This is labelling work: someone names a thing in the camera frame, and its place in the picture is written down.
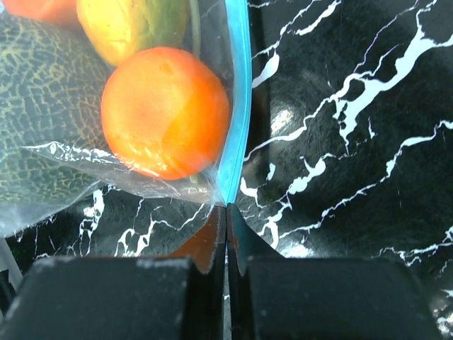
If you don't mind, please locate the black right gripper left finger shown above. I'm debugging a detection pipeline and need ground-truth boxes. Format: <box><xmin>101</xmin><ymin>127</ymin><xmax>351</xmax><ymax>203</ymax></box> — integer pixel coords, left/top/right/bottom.
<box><xmin>1</xmin><ymin>208</ymin><xmax>227</xmax><ymax>339</ymax></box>

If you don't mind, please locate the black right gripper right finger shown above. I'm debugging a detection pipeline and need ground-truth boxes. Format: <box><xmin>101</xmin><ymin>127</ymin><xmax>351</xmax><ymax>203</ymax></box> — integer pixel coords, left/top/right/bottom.
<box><xmin>226</xmin><ymin>204</ymin><xmax>442</xmax><ymax>339</ymax></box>

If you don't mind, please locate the clear blue-zip food bag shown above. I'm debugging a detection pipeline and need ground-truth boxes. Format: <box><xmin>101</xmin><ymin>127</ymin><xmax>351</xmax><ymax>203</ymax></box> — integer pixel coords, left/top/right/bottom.
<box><xmin>1</xmin><ymin>1</ymin><xmax>251</xmax><ymax>237</ymax></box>

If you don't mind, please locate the orange fake tomato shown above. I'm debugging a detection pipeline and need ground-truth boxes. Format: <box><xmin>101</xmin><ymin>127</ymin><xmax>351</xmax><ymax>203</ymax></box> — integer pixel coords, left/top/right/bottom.
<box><xmin>101</xmin><ymin>47</ymin><xmax>231</xmax><ymax>180</ymax></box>

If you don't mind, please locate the green netted fake melon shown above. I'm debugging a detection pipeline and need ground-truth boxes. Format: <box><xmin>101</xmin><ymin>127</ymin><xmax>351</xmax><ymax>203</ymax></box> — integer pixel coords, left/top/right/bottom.
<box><xmin>1</xmin><ymin>13</ymin><xmax>109</xmax><ymax>203</ymax></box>

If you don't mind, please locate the yellow fake lemon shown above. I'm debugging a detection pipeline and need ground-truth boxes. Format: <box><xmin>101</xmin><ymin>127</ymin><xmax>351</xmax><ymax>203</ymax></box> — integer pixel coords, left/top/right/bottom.
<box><xmin>76</xmin><ymin>0</ymin><xmax>190</xmax><ymax>66</ymax></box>

